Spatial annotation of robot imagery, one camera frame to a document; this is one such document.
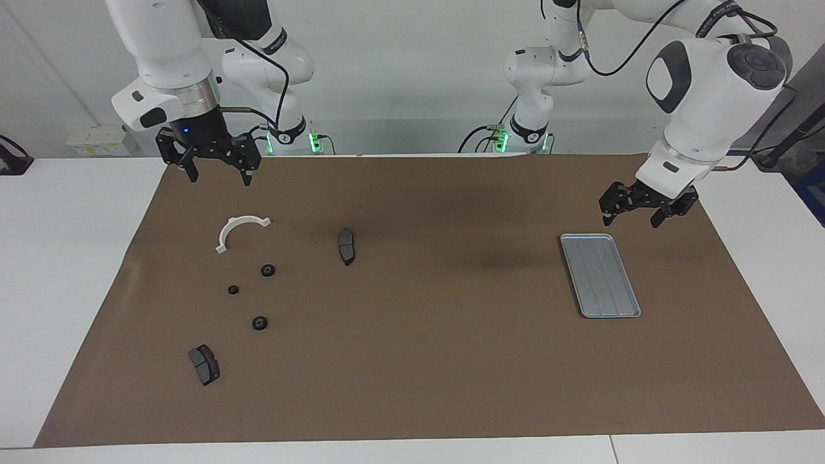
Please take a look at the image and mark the grey metal tray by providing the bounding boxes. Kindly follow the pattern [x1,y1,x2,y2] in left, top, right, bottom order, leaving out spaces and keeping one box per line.
[559,233,642,319]

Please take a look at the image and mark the white box with yellow labels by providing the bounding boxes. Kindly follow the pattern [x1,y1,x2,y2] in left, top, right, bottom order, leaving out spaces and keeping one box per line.
[66,126,139,157]

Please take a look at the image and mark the black stand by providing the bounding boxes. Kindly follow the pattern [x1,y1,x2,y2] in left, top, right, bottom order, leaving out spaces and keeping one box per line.
[751,106,825,169]

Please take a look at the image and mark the blue crate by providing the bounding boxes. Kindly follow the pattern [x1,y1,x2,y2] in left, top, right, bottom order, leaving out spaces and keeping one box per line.
[791,158,825,226]

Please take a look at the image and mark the stacked dark grey brake pads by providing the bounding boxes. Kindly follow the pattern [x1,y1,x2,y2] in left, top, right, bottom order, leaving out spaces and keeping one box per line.
[188,344,220,387]

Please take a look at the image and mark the brown table mat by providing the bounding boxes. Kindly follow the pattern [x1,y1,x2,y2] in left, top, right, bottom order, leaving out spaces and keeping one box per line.
[34,153,825,449]

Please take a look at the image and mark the white curved plastic bracket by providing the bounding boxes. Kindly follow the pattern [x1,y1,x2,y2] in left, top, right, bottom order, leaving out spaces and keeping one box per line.
[215,216,272,255]

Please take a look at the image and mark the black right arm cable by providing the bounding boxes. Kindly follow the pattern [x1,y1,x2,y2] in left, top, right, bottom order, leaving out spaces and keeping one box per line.
[205,0,291,155]

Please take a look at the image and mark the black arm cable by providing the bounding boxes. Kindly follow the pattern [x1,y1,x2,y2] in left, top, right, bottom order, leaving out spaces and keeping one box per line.
[541,0,800,173]
[205,0,291,155]

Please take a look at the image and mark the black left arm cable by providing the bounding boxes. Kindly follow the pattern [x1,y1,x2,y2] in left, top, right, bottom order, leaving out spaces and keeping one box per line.
[541,0,800,173]

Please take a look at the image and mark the black base cable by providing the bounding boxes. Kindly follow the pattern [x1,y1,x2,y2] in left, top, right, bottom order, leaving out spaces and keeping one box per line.
[458,97,519,154]

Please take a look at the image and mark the black clamp mount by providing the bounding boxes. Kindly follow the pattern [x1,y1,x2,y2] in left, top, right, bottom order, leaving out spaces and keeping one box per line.
[0,134,34,176]

